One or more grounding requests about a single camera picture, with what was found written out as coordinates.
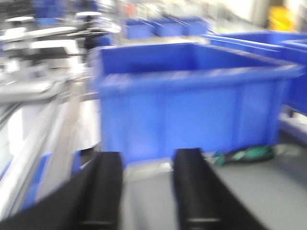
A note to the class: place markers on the green black screwdriver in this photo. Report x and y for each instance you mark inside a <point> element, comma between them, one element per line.
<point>252,154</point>

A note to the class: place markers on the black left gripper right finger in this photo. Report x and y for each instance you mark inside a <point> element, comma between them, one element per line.
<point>203,200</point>

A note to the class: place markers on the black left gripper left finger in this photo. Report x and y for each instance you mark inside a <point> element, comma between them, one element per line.
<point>90,200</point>

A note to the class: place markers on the blue bin beside tray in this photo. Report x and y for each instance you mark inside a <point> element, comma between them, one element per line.
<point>158,98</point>

